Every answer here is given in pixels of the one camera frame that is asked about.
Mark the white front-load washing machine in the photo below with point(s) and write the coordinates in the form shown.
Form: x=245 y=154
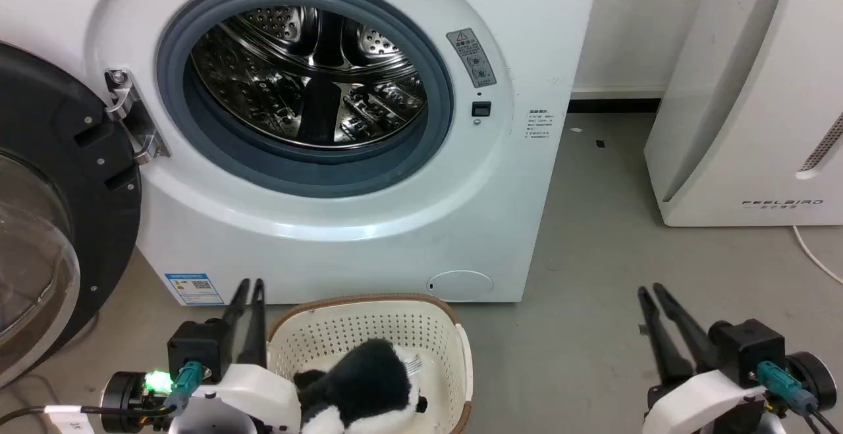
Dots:
x=369 y=243

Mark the grey rubber door gasket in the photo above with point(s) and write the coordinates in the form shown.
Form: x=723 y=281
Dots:
x=290 y=170

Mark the white air purifier appliance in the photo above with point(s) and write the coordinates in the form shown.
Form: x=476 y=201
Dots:
x=751 y=105

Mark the blue energy label sticker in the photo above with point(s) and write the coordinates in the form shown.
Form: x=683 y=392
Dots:
x=193 y=288

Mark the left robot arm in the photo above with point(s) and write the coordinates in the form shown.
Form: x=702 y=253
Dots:
x=125 y=400

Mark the metal door hinge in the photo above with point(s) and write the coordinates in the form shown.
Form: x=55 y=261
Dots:
x=135 y=114

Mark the black wall baseboard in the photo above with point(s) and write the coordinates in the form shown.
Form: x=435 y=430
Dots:
x=616 y=105

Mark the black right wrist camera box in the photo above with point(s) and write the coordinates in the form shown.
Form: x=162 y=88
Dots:
x=747 y=352

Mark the washing machine door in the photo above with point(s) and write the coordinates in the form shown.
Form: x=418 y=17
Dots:
x=59 y=157

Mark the grey warning sticker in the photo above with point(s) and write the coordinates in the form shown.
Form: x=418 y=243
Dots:
x=471 y=57

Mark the round white filter cap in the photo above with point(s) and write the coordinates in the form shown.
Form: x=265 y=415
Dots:
x=460 y=285

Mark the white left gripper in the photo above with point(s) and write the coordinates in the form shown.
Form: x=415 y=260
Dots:
x=253 y=394

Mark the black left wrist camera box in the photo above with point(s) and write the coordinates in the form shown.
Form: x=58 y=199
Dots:
x=194 y=352

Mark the small text label sticker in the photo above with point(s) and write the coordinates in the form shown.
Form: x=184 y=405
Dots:
x=539 y=124

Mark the black and white plush toy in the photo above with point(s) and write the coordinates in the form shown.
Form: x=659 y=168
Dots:
x=362 y=388

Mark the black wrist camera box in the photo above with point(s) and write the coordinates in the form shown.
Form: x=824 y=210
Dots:
x=747 y=352
x=194 y=352

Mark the stainless steel washing machine drum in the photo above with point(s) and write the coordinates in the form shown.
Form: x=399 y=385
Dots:
x=309 y=75

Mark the white perforated laundry basket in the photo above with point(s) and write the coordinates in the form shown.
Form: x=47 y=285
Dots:
x=369 y=325

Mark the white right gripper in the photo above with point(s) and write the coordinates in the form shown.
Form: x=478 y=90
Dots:
x=698 y=404

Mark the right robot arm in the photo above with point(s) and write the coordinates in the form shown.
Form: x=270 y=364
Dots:
x=810 y=378

